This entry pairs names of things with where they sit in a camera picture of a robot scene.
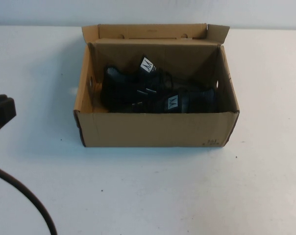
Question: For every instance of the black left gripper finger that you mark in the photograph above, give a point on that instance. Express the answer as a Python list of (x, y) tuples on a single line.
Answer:
[(3, 107)]

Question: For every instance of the black sneaker with white label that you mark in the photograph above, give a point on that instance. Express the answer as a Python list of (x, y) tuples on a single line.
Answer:
[(123, 83)]

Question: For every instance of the brown cardboard shoe box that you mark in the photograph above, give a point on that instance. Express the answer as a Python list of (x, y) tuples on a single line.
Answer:
[(157, 129)]

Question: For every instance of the black sneaker with long lace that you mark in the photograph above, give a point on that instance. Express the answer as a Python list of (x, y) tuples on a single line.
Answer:
[(187, 102)]

